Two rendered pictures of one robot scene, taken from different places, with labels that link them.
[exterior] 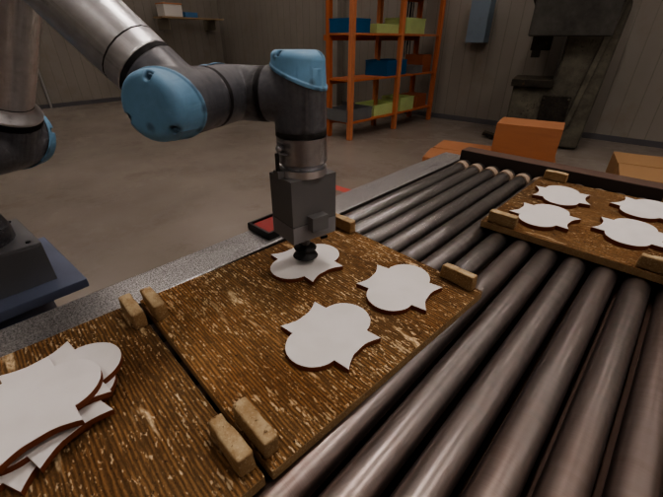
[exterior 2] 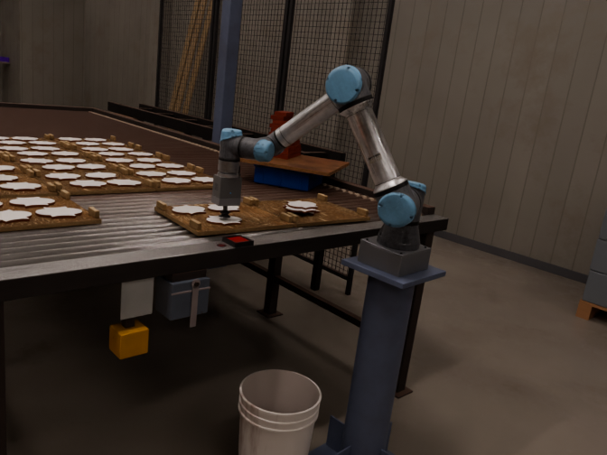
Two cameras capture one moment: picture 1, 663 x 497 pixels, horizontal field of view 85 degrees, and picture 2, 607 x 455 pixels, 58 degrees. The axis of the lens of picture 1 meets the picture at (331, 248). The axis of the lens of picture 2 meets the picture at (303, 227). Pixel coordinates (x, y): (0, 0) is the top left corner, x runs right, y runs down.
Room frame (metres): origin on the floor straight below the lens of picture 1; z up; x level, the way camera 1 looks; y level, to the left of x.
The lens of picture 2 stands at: (2.48, 0.43, 1.47)
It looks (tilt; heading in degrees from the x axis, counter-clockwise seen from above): 15 degrees down; 183
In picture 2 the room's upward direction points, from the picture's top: 7 degrees clockwise
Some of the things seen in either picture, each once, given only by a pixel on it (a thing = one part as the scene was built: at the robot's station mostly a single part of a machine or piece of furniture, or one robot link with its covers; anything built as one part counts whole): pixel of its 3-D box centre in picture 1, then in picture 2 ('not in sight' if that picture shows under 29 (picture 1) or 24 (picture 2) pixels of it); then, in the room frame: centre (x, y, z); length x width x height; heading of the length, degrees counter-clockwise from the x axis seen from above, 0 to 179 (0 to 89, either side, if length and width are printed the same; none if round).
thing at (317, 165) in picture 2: not in sight; (295, 162); (-0.54, 0.20, 1.03); 0.50 x 0.50 x 0.02; 78
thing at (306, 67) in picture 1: (297, 94); (231, 144); (0.55, 0.05, 1.22); 0.09 x 0.08 x 0.11; 74
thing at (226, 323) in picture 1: (315, 299); (224, 217); (0.45, 0.03, 0.93); 0.41 x 0.35 x 0.02; 133
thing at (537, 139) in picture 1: (488, 162); not in sight; (3.20, -1.41, 0.33); 1.19 x 0.91 x 0.67; 51
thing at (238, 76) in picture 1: (229, 94); (258, 149); (0.56, 0.15, 1.22); 0.11 x 0.11 x 0.08; 74
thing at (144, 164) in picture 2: not in sight; (145, 163); (-0.37, -0.58, 0.94); 0.41 x 0.35 x 0.04; 137
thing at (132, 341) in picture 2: not in sight; (129, 315); (1.01, -0.12, 0.74); 0.09 x 0.08 x 0.24; 137
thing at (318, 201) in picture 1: (306, 201); (226, 187); (0.53, 0.04, 1.06); 0.10 x 0.09 x 0.16; 38
